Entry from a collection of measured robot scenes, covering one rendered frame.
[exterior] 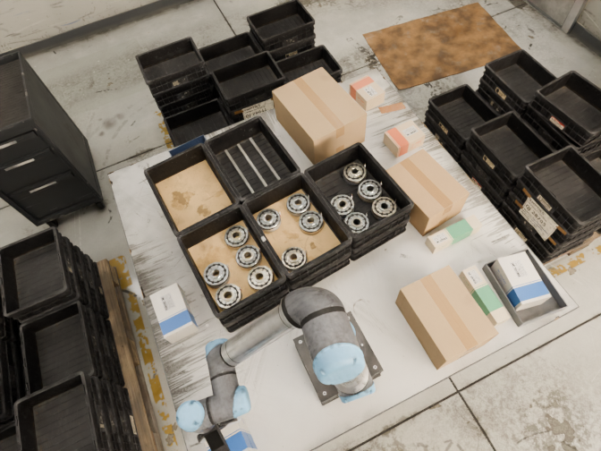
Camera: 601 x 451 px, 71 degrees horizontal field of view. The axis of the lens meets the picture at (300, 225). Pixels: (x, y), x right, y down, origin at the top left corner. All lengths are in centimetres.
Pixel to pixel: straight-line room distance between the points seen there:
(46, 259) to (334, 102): 170
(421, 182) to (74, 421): 181
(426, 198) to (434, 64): 207
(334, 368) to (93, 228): 247
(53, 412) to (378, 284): 152
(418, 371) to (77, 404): 146
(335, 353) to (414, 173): 115
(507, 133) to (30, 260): 278
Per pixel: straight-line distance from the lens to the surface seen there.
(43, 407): 230
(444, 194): 190
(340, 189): 190
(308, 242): 177
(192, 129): 305
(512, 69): 330
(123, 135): 362
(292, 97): 218
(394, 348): 176
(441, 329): 164
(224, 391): 126
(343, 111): 210
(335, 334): 99
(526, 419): 259
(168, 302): 183
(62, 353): 246
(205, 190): 199
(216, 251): 181
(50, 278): 252
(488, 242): 202
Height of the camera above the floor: 240
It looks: 60 degrees down
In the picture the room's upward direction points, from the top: 8 degrees counter-clockwise
